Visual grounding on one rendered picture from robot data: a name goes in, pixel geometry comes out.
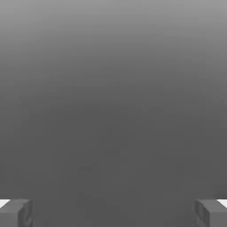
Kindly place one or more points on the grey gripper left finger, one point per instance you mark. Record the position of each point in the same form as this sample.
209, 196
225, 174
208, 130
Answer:
12, 214

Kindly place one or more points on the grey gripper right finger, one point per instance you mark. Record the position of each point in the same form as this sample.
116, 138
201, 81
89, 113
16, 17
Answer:
212, 215

